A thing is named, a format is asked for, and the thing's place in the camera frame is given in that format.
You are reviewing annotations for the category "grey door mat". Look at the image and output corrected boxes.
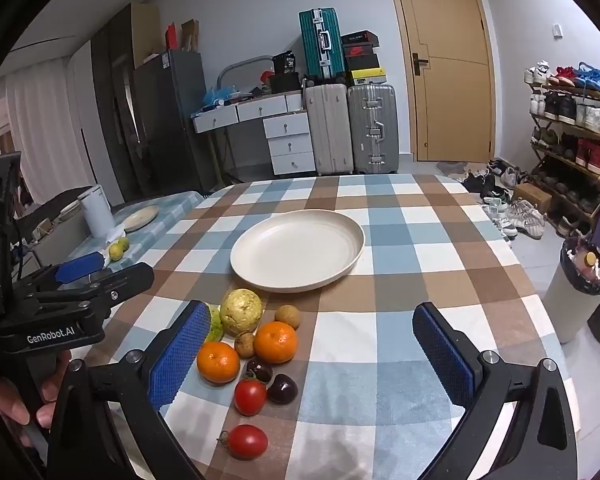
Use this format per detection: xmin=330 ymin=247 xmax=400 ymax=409
xmin=436 ymin=160 xmax=488 ymax=178

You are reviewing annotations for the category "brown longan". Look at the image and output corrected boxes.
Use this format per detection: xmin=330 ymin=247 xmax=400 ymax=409
xmin=234 ymin=333 xmax=257 ymax=359
xmin=274 ymin=305 xmax=301 ymax=331

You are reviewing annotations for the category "brown paper bag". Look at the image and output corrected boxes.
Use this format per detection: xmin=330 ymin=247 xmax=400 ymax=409
xmin=181 ymin=19 xmax=200 ymax=52

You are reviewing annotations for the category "white curtain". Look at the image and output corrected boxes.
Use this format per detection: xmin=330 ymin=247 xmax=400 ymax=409
xmin=5 ymin=67 xmax=88 ymax=201

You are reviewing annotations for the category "white trash bin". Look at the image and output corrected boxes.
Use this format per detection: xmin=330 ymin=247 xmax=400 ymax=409
xmin=542 ymin=239 xmax=600 ymax=345

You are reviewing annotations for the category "white kettle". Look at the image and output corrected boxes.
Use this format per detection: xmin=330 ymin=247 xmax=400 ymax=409
xmin=77 ymin=185 xmax=115 ymax=238

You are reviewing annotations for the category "pale yellow guava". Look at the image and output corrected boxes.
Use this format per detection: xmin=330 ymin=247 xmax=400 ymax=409
xmin=220 ymin=288 xmax=264 ymax=337

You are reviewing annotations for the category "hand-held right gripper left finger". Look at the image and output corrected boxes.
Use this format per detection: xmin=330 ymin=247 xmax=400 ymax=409
xmin=47 ymin=300 xmax=216 ymax=480

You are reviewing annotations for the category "tall cardboard box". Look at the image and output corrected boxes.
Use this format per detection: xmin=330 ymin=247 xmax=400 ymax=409
xmin=130 ymin=2 xmax=161 ymax=68

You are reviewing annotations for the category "small cream plate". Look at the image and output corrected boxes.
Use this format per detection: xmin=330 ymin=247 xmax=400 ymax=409
xmin=124 ymin=206 xmax=159 ymax=232

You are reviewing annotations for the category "black bag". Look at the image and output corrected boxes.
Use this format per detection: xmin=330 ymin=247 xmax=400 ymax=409
xmin=270 ymin=51 xmax=301 ymax=94

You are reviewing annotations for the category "row of assorted sneakers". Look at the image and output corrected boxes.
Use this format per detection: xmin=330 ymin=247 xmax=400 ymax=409
xmin=524 ymin=61 xmax=600 ymax=226

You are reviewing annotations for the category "dark wardrobe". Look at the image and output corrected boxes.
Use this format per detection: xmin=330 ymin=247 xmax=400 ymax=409
xmin=90 ymin=2 xmax=146 ymax=203

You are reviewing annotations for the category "silver suitcase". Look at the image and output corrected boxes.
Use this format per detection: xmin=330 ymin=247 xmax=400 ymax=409
xmin=347 ymin=84 xmax=400 ymax=175

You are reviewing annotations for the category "green yellow citrus fruit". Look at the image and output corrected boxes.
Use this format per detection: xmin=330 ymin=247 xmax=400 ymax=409
xmin=205 ymin=305 xmax=225 ymax=343

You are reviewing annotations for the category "person's left hand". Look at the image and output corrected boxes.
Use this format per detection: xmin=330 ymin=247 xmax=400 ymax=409
xmin=0 ymin=350 xmax=73 ymax=448

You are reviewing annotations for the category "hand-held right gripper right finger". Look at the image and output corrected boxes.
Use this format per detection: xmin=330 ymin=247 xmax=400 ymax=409
xmin=411 ymin=302 xmax=578 ymax=480

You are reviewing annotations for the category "teal suitcase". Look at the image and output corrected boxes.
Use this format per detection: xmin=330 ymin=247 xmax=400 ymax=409
xmin=299 ymin=7 xmax=345 ymax=81

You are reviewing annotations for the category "dark grey fridge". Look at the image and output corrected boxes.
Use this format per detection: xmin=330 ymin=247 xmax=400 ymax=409
xmin=132 ymin=50 xmax=216 ymax=196

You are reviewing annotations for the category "light blue tablecloth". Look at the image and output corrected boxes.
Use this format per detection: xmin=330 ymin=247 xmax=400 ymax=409
xmin=65 ymin=191 xmax=203 ymax=281

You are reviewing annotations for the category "large cream plate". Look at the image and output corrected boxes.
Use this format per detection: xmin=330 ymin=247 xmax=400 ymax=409
xmin=230 ymin=209 xmax=366 ymax=292

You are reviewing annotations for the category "black chair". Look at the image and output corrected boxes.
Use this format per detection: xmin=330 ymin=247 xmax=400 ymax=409
xmin=17 ymin=191 xmax=95 ymax=266

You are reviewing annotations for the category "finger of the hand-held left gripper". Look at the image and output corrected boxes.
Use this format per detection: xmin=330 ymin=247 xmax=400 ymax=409
xmin=12 ymin=251 xmax=106 ymax=292
xmin=35 ymin=262 xmax=155 ymax=321

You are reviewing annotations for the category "red tomato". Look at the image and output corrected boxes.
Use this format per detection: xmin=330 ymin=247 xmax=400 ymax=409
xmin=217 ymin=424 xmax=269 ymax=461
xmin=234 ymin=372 xmax=268 ymax=417

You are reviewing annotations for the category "grey curved frame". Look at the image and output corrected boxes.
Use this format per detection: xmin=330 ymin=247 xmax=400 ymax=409
xmin=216 ymin=56 xmax=273 ymax=96

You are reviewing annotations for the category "wooden shoe rack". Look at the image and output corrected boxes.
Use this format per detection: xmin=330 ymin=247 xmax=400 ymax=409
xmin=525 ymin=75 xmax=600 ymax=233

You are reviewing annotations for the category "wooden door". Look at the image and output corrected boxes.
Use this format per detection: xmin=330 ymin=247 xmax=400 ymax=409
xmin=384 ymin=0 xmax=496 ymax=162

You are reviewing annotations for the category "pile of shoes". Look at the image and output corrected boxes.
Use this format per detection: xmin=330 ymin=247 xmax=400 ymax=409
xmin=462 ymin=159 xmax=546 ymax=238

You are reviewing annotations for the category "small cardboard box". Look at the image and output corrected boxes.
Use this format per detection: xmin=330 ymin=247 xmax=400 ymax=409
xmin=513 ymin=182 xmax=552 ymax=214

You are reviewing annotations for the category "white drawer desk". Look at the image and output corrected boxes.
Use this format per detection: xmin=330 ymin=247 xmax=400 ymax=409
xmin=192 ymin=91 xmax=317 ymax=177

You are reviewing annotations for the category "yellow shoe box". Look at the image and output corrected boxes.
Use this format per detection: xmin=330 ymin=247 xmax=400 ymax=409
xmin=349 ymin=66 xmax=387 ymax=86

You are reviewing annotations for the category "dark purple plum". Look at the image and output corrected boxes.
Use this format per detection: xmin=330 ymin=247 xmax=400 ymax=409
xmin=267 ymin=374 xmax=299 ymax=405
xmin=246 ymin=358 xmax=274 ymax=384

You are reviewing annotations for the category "blue plastic bag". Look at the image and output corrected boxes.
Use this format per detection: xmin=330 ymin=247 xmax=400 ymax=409
xmin=203 ymin=85 xmax=241 ymax=107

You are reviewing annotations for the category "beige suitcase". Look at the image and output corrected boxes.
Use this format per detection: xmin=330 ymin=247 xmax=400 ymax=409
xmin=305 ymin=82 xmax=355 ymax=176

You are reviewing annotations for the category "orange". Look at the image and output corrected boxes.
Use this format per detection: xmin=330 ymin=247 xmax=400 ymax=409
xmin=254 ymin=321 xmax=299 ymax=364
xmin=196 ymin=341 xmax=241 ymax=385

